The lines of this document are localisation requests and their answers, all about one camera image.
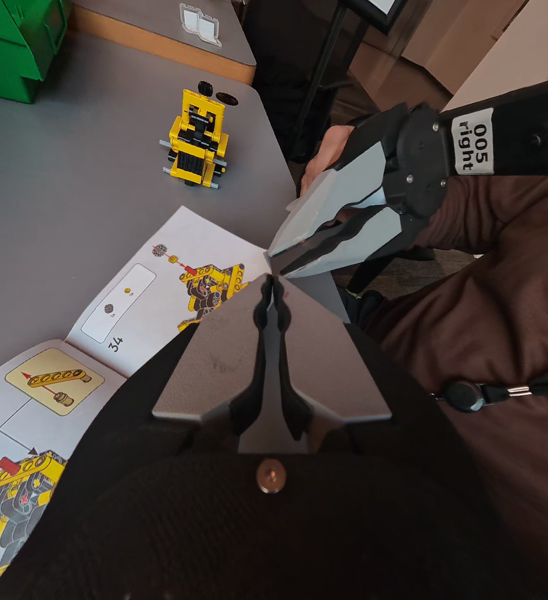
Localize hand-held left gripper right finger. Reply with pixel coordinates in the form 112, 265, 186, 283
273, 276, 393, 441

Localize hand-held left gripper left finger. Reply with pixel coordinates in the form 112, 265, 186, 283
152, 274, 274, 436

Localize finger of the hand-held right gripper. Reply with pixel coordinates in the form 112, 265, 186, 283
279, 205, 425, 280
267, 103, 411, 258

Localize lego instruction booklet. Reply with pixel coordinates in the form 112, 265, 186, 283
0, 205, 274, 600

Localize yellow lego vehicle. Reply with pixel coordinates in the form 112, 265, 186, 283
160, 88, 230, 189

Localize person's right hand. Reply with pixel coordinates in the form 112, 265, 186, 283
300, 124, 356, 198

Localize black easel stand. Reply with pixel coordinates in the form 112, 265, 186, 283
285, 0, 410, 162

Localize person's brown trousers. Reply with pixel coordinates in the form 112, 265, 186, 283
363, 171, 548, 591

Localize green plastic bin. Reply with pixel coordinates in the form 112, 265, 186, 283
0, 0, 72, 105

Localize black lanyard with clip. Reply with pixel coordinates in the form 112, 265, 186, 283
429, 366, 548, 414

